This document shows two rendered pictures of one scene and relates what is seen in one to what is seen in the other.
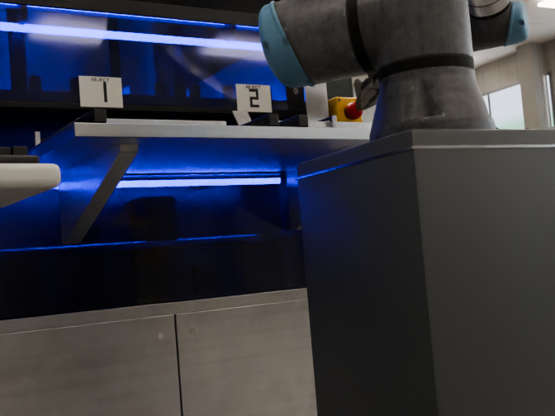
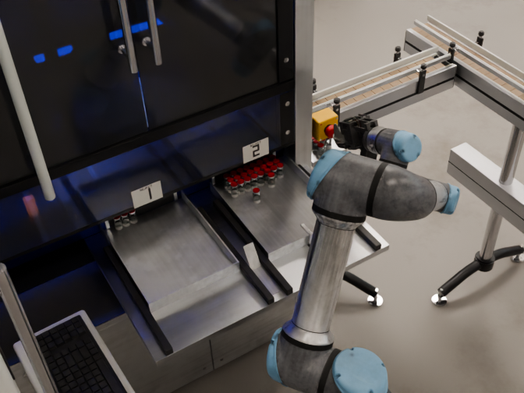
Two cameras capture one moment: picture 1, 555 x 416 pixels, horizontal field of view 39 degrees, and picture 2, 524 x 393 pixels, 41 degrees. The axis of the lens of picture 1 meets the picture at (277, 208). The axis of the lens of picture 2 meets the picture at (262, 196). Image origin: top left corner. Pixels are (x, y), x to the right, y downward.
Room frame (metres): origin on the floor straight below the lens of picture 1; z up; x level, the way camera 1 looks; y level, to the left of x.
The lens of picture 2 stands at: (0.11, -0.03, 2.29)
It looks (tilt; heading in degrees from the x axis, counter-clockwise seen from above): 43 degrees down; 2
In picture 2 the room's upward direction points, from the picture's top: 3 degrees counter-clockwise
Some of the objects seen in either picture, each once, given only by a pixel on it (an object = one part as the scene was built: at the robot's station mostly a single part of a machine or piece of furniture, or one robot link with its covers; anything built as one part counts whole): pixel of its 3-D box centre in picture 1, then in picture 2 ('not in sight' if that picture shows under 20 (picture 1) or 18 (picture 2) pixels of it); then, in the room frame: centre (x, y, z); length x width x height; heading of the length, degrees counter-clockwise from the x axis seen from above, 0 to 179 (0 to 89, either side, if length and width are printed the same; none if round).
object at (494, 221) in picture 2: not in sight; (500, 199); (2.05, -0.86, 0.46); 0.09 x 0.09 x 0.77; 31
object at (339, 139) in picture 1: (222, 155); (235, 244); (1.46, 0.09, 0.87); 0.70 x 0.48 x 0.02; 121
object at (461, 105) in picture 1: (429, 106); not in sight; (0.95, -0.19, 0.84); 0.15 x 0.15 x 0.10
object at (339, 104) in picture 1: (341, 115); (322, 123); (1.84, -0.17, 0.99); 0.08 x 0.07 x 0.07; 31
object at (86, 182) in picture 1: (96, 199); not in sight; (1.32, 0.30, 0.79); 0.34 x 0.03 x 0.13; 31
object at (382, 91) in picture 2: not in sight; (367, 91); (2.11, -0.34, 0.92); 0.69 x 0.15 x 0.16; 121
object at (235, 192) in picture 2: not in sight; (257, 179); (1.69, 0.03, 0.90); 0.18 x 0.02 x 0.05; 121
